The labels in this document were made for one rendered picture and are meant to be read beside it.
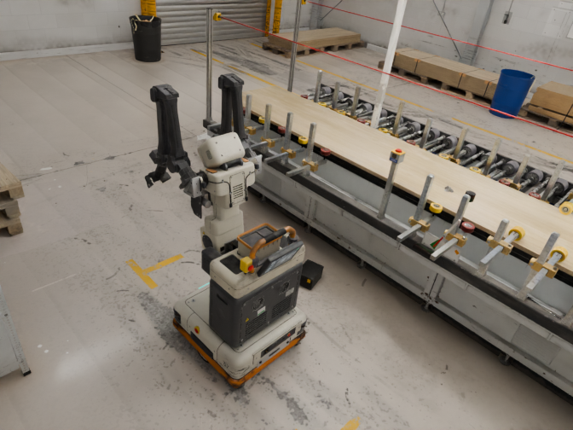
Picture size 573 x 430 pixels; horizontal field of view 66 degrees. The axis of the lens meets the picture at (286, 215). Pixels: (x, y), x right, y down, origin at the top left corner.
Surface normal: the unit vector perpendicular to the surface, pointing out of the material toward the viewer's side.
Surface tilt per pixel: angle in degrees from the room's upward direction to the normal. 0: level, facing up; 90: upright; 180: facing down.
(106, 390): 0
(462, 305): 90
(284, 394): 0
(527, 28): 90
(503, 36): 90
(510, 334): 90
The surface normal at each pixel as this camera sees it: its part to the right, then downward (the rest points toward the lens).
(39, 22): 0.69, 0.46
